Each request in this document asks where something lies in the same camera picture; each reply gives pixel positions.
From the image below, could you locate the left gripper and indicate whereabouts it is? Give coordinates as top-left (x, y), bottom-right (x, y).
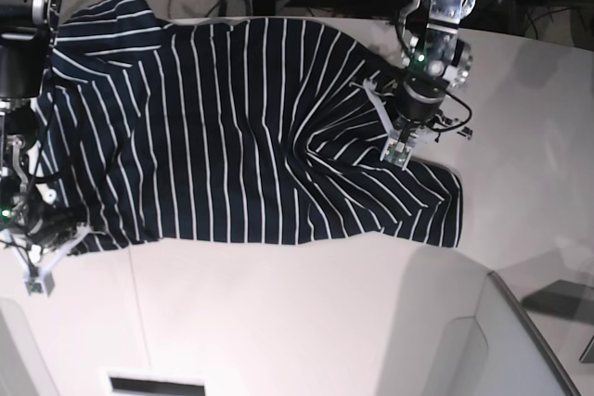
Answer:
top-left (394, 112), bottom-right (474, 147)

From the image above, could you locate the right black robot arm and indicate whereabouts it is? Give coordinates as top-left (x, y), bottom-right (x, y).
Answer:
top-left (1, 0), bottom-right (88, 253)

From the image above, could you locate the navy white striped t-shirt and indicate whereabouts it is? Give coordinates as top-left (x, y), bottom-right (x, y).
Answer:
top-left (37, 0), bottom-right (463, 254)

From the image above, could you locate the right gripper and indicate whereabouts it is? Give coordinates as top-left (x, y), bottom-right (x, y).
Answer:
top-left (18, 208), bottom-right (82, 251)

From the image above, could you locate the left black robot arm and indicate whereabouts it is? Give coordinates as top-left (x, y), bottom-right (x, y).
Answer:
top-left (389, 0), bottom-right (474, 151)

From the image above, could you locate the white slotted panel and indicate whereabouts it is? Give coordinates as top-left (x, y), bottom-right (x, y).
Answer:
top-left (97, 367), bottom-right (208, 396)

